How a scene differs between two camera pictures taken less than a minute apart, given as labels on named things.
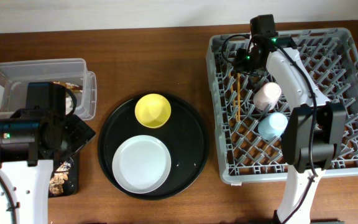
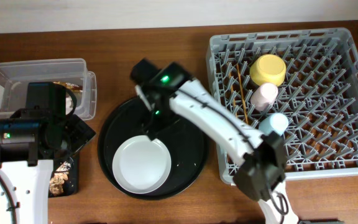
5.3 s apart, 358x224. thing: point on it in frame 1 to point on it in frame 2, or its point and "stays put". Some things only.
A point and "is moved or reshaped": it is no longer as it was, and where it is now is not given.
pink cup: [267, 96] stays put
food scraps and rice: [57, 181] stays put
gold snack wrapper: [70, 86] stays put
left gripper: [81, 137] stays put
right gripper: [240, 63] to [156, 117]
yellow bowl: [153, 111] is moved or reshaped
